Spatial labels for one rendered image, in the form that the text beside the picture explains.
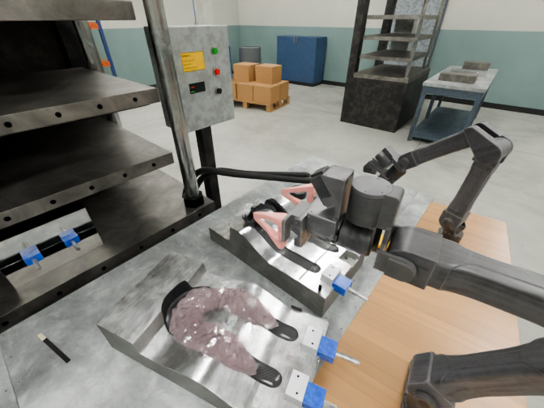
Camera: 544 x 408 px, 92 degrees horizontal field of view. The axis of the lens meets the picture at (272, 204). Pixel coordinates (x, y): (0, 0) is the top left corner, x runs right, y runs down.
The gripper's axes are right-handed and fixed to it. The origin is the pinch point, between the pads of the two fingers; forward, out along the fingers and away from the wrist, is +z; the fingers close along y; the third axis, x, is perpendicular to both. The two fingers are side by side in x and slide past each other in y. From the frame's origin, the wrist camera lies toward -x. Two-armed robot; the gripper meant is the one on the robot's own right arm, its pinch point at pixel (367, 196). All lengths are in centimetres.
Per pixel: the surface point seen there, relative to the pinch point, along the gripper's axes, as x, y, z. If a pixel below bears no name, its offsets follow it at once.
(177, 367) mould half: -8, 95, 0
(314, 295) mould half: 5, 61, -6
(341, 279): 7, 54, -11
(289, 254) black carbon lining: -7, 53, 0
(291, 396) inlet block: 11, 85, -11
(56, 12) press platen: -98, 68, -20
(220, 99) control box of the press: -80, 13, 8
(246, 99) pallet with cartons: -262, -305, 230
